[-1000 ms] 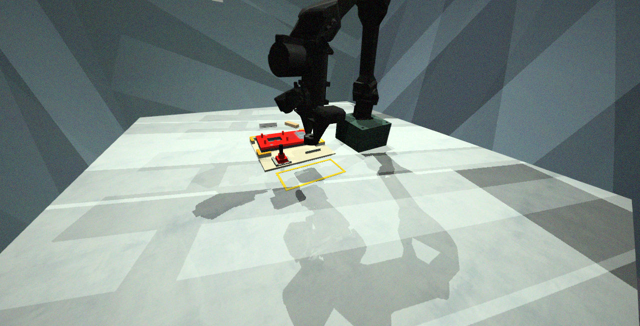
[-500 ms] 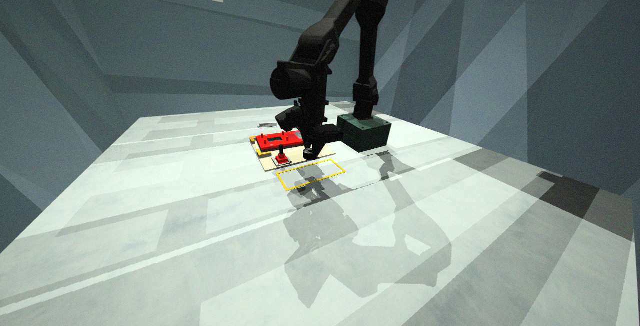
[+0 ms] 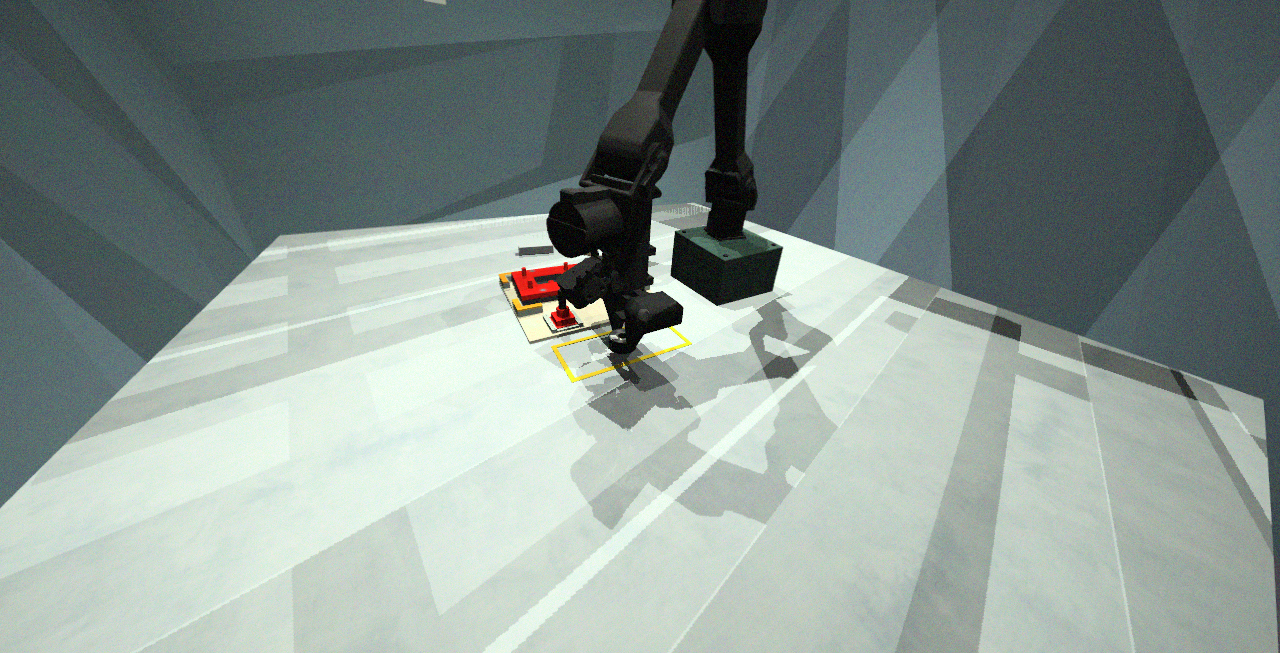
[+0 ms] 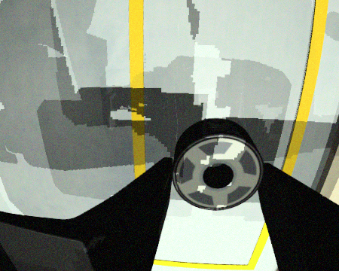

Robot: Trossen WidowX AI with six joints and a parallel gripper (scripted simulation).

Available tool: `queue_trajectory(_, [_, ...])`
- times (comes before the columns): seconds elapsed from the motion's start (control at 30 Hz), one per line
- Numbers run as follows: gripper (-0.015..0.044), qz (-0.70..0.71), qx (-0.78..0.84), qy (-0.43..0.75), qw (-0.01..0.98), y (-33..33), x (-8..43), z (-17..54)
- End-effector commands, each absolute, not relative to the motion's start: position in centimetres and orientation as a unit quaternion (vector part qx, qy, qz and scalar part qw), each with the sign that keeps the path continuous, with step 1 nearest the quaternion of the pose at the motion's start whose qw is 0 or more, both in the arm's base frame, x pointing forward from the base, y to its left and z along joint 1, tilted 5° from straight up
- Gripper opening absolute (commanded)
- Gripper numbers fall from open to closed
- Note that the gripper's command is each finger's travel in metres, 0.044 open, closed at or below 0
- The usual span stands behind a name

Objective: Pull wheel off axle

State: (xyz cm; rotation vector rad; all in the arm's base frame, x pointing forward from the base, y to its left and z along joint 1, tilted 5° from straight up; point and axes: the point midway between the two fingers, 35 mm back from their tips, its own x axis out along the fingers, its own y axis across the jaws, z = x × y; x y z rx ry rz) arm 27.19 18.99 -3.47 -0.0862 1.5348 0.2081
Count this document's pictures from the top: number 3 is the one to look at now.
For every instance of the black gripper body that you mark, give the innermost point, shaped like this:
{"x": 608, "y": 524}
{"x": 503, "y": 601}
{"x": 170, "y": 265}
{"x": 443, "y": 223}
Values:
{"x": 645, "y": 312}

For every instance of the black tyre with grey wheel rim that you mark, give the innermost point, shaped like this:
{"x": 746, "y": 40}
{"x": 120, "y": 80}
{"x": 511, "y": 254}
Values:
{"x": 617, "y": 342}

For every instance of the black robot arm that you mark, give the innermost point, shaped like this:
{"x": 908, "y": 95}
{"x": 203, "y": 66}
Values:
{"x": 637, "y": 142}

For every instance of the white rectangular block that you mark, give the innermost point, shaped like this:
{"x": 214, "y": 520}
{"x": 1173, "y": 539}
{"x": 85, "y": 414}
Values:
{"x": 541, "y": 248}

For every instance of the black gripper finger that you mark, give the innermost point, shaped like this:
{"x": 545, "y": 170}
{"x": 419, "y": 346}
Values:
{"x": 613, "y": 303}
{"x": 632, "y": 336}

